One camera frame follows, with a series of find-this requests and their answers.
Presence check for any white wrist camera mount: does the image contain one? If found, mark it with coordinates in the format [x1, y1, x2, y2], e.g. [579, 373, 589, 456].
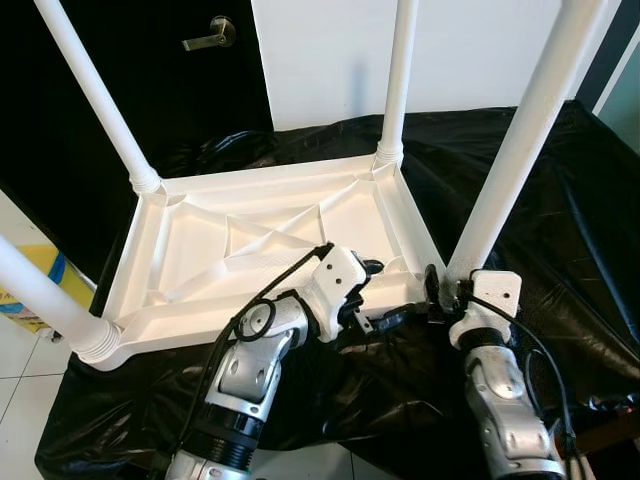
[308, 245, 369, 343]
[450, 270, 523, 349]

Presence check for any black plastic table cover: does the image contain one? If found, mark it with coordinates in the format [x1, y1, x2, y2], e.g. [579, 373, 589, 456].
[35, 100, 640, 480]

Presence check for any metal door handle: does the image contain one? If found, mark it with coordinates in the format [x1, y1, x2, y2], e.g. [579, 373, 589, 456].
[182, 15, 239, 53]

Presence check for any white plastic table top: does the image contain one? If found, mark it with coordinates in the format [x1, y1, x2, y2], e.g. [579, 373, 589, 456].
[75, 150, 446, 371]

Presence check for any white plastic table leg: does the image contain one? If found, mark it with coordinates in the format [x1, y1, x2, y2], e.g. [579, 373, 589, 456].
[0, 235, 121, 366]
[35, 0, 163, 196]
[378, 0, 419, 171]
[445, 0, 611, 286]

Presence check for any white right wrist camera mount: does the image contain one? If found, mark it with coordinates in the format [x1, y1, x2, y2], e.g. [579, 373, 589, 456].
[450, 270, 523, 349]

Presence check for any black door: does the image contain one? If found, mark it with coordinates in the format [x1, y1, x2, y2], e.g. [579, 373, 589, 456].
[0, 0, 273, 281]

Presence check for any dark grey wall post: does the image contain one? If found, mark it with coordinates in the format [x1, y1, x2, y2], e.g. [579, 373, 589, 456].
[575, 0, 640, 111]

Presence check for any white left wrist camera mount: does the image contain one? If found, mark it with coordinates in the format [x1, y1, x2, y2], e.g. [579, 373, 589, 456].
[308, 245, 369, 343]

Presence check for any yellow box with blue band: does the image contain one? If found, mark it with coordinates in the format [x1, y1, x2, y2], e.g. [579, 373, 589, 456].
[0, 245, 96, 333]

